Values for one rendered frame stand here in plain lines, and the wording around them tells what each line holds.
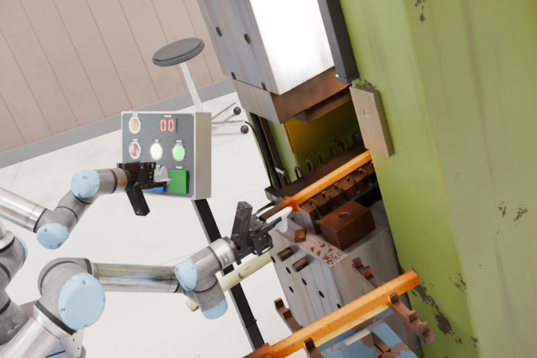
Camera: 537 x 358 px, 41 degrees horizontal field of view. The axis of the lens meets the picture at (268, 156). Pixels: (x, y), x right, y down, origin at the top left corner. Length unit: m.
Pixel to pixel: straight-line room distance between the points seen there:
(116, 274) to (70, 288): 0.25
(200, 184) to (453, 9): 1.08
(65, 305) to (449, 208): 0.90
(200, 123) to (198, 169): 0.14
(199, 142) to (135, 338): 1.43
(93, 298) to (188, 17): 3.91
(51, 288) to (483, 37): 1.13
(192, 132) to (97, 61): 3.36
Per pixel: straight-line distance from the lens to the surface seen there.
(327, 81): 1.90
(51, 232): 2.02
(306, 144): 2.23
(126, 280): 1.96
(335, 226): 1.91
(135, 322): 3.59
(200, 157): 2.31
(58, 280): 1.78
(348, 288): 1.96
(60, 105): 5.76
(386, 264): 2.02
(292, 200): 2.01
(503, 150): 1.78
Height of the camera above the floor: 2.04
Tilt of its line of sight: 27 degrees down
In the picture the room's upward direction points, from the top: 19 degrees counter-clockwise
